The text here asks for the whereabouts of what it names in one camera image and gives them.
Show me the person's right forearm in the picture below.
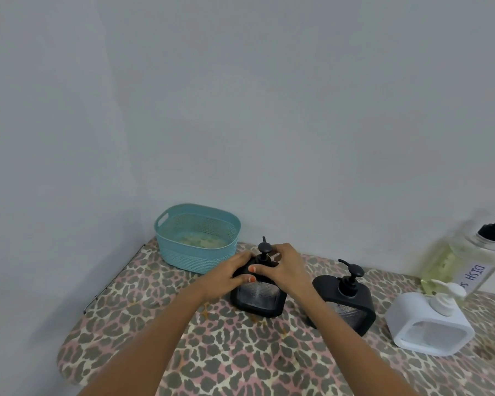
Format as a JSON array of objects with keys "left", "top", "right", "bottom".
[{"left": 300, "top": 288, "right": 419, "bottom": 396}]

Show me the pale yellow sponge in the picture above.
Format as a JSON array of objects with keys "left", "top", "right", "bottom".
[{"left": 177, "top": 232, "right": 228, "bottom": 249}]

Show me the person's left forearm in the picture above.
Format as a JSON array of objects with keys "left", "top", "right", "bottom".
[{"left": 78, "top": 284, "right": 215, "bottom": 396}]

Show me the teal plastic basket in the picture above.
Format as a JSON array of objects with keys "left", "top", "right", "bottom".
[{"left": 154, "top": 203, "right": 242, "bottom": 275}]

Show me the person's left hand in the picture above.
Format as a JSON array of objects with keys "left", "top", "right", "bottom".
[{"left": 196, "top": 252, "right": 258, "bottom": 304}]

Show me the white square soap dispenser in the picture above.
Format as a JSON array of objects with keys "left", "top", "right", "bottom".
[{"left": 384, "top": 279, "right": 476, "bottom": 358}]

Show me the person's right hand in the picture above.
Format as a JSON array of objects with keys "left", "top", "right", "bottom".
[{"left": 249, "top": 243, "right": 315, "bottom": 304}]

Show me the black square soap dispenser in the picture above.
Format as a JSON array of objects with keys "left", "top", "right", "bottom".
[
  {"left": 312, "top": 260, "right": 377, "bottom": 337},
  {"left": 230, "top": 236, "right": 288, "bottom": 319}
]

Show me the clear bottle with yellow liquid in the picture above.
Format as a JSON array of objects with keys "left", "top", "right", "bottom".
[{"left": 419, "top": 210, "right": 495, "bottom": 301}]

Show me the leopard print cloth cover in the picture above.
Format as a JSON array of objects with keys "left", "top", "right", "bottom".
[{"left": 56, "top": 238, "right": 495, "bottom": 396}]

